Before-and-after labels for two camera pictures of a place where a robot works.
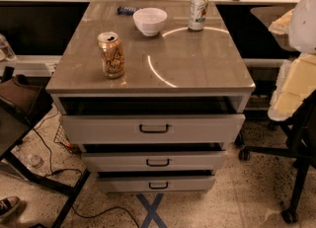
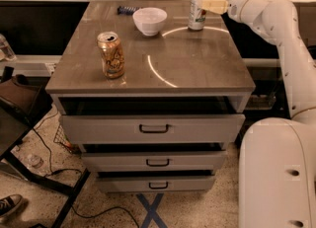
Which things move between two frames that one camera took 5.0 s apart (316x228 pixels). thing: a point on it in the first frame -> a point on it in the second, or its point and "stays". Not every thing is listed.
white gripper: [304, 25] -> [235, 8]
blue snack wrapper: [124, 10] stays
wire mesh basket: [62, 139] stays
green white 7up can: [198, 7] stays
